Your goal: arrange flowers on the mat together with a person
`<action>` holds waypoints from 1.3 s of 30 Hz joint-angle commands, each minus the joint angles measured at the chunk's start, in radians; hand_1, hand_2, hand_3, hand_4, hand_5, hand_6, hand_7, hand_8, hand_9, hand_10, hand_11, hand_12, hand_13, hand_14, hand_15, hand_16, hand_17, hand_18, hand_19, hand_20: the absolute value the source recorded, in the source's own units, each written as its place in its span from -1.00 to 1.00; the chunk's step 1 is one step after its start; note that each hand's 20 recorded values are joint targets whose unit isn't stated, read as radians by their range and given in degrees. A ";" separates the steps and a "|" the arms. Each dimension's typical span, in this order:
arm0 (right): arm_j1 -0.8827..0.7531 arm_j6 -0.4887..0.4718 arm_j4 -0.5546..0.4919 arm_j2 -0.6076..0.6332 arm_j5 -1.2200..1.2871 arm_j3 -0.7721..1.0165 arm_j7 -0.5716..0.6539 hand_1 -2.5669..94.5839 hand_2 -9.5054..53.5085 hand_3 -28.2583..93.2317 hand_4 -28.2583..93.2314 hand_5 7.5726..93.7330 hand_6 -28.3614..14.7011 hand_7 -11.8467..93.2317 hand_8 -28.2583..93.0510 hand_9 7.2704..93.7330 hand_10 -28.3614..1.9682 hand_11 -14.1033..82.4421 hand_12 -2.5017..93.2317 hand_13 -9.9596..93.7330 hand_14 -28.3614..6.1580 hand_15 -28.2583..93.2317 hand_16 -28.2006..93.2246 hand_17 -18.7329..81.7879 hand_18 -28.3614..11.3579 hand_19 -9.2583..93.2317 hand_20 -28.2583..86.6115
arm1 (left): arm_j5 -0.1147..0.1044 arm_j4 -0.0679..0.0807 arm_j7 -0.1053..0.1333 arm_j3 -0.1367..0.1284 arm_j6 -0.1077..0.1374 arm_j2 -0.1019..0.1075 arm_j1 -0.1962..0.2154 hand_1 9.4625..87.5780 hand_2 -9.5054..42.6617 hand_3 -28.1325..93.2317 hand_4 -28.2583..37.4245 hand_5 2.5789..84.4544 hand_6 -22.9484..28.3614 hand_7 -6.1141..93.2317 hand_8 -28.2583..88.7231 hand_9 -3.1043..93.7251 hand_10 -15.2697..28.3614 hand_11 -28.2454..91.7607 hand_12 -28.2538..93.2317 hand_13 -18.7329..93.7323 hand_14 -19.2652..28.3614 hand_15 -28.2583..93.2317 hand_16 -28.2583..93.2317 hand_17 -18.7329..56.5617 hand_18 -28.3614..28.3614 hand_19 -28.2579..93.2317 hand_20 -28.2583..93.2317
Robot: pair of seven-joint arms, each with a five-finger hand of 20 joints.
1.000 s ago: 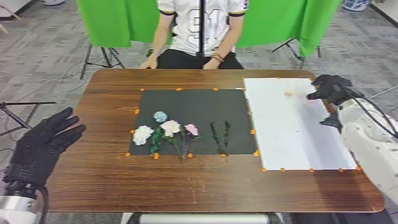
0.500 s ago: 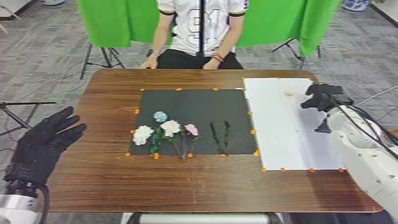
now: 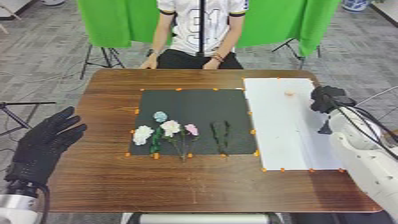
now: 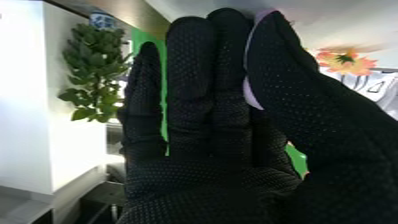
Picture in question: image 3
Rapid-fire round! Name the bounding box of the cream flower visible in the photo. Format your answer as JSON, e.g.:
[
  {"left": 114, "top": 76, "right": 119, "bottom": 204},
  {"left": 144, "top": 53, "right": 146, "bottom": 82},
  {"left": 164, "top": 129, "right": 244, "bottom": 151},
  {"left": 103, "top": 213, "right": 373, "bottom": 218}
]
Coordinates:
[{"left": 158, "top": 119, "right": 188, "bottom": 164}]

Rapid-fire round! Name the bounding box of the green sprig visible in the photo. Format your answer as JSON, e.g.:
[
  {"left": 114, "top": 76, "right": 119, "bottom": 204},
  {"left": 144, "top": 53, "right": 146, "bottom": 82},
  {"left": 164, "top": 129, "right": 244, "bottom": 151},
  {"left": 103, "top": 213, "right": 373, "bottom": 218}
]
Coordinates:
[{"left": 210, "top": 120, "right": 233, "bottom": 157}]

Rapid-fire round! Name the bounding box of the white flower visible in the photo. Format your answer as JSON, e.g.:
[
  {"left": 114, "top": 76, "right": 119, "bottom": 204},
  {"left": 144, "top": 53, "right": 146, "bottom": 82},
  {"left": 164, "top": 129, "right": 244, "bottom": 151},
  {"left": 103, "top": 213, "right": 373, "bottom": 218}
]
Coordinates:
[{"left": 132, "top": 125, "right": 156, "bottom": 147}]

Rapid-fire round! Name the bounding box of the person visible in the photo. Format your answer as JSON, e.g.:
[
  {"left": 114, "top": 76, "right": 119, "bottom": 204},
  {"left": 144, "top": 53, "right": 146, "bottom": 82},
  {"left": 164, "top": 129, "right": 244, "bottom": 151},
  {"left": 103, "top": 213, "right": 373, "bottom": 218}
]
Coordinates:
[{"left": 139, "top": 0, "right": 251, "bottom": 71}]

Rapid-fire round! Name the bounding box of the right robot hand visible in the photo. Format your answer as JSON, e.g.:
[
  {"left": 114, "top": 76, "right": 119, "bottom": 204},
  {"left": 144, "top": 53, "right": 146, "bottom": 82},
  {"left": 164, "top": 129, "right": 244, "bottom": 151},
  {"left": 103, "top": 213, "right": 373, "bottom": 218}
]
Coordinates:
[{"left": 309, "top": 85, "right": 359, "bottom": 115}]

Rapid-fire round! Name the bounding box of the pale grey bar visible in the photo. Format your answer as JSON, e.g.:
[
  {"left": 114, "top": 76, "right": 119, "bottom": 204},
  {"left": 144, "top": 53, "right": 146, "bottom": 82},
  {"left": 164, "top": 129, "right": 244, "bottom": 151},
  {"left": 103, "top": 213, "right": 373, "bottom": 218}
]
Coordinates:
[{"left": 124, "top": 213, "right": 281, "bottom": 224}]

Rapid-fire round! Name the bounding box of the black upright pole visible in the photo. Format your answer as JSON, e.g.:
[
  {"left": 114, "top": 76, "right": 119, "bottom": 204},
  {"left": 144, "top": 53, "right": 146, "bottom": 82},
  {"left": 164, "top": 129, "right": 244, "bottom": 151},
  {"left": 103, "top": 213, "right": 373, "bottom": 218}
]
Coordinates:
[{"left": 197, "top": 0, "right": 208, "bottom": 58}]

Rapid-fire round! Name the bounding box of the blue flower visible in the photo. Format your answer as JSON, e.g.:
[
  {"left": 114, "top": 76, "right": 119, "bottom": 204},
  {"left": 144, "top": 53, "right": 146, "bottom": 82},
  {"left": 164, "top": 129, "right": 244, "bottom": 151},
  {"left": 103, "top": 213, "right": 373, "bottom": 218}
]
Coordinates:
[{"left": 149, "top": 111, "right": 171, "bottom": 155}]

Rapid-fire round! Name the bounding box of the blue and white vase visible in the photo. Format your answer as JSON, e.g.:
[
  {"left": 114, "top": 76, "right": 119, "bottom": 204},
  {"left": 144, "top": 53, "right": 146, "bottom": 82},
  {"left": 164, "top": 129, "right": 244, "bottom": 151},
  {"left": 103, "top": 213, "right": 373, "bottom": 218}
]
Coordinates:
[{"left": 341, "top": 0, "right": 373, "bottom": 13}]

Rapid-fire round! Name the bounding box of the black cloth stand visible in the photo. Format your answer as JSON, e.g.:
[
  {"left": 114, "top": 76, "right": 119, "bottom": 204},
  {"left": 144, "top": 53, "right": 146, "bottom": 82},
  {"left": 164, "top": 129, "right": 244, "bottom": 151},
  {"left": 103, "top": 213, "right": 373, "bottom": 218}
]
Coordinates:
[
  {"left": 270, "top": 37, "right": 325, "bottom": 70},
  {"left": 78, "top": 44, "right": 128, "bottom": 80}
]

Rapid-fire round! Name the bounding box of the black tripod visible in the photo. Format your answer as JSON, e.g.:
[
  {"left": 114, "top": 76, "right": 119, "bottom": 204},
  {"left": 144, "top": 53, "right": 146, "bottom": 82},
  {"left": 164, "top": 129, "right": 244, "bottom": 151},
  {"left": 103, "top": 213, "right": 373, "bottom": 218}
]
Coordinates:
[{"left": 0, "top": 101, "right": 59, "bottom": 137}]

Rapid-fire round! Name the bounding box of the black cable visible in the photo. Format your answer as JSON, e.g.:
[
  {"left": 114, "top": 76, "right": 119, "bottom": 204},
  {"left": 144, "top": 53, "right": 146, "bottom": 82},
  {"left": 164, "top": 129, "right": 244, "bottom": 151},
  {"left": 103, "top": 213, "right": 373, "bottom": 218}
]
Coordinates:
[
  {"left": 323, "top": 95, "right": 398, "bottom": 161},
  {"left": 34, "top": 184, "right": 53, "bottom": 224}
]

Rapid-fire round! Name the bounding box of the pink flower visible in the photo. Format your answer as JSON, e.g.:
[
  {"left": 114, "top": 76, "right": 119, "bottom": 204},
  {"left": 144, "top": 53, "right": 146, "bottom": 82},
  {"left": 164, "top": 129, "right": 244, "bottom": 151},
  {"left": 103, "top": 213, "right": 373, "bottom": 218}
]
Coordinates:
[{"left": 183, "top": 123, "right": 203, "bottom": 159}]

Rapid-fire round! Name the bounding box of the dark mat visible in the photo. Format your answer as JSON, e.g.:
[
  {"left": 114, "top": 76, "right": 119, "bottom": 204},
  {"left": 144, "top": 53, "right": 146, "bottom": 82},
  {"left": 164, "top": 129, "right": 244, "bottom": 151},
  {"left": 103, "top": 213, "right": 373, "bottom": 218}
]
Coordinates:
[{"left": 128, "top": 88, "right": 261, "bottom": 158}]

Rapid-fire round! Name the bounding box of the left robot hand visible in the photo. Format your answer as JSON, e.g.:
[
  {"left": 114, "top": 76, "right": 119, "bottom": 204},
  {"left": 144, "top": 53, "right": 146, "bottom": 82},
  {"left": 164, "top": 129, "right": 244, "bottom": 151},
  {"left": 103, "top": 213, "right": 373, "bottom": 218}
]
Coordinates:
[{"left": 4, "top": 106, "right": 89, "bottom": 188}]

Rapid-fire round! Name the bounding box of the white sheet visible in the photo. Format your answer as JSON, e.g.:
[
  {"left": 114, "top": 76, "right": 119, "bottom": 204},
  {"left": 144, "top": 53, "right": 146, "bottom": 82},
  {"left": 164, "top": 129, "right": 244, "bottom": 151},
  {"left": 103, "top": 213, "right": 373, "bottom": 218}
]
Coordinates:
[{"left": 242, "top": 77, "right": 347, "bottom": 172}]

